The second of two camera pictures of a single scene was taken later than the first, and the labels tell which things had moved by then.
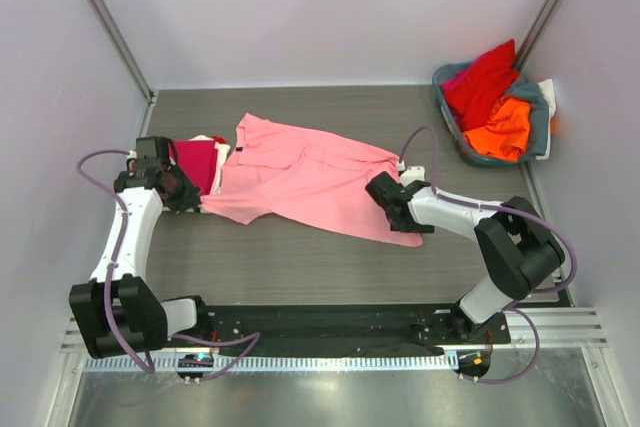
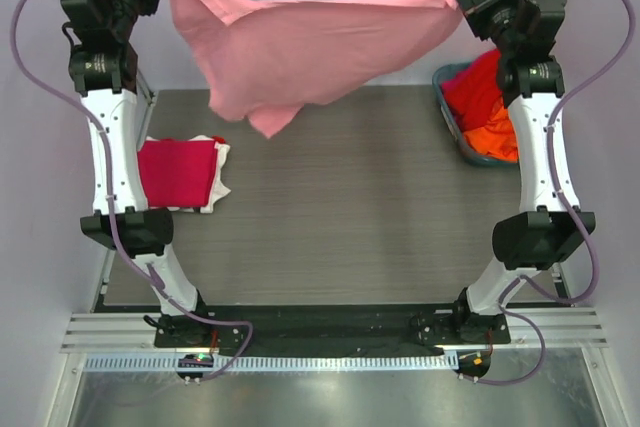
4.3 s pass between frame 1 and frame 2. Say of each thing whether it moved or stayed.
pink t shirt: moved
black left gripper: moved
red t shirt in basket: stayed
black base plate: stayed
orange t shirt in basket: stayed
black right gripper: moved
